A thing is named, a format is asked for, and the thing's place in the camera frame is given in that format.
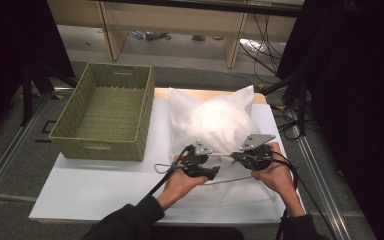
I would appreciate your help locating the white mesh laundry bag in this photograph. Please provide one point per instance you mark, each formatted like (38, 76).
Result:
(186, 106)

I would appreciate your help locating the light wooden desk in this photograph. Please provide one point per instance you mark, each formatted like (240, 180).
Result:
(173, 16)

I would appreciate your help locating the black curtain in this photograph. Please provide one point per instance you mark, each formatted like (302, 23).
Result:
(356, 100)
(10, 43)

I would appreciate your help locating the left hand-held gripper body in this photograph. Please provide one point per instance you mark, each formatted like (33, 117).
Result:
(193, 165)

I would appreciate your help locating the black metal stand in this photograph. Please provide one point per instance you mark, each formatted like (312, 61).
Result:
(27, 96)
(301, 106)

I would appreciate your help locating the metal floor rail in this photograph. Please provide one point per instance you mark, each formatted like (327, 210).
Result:
(320, 200)
(10, 153)

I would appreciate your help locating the small clutter under desk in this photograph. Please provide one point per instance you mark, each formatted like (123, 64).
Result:
(150, 35)

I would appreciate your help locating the person's right hand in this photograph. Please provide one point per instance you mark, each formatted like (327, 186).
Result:
(280, 176)

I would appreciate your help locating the person's left hand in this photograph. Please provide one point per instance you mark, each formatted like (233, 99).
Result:
(176, 186)

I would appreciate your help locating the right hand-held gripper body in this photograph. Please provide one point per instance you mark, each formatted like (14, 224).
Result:
(258, 156)

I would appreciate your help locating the green woven basket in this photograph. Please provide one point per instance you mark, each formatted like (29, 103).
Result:
(106, 116)

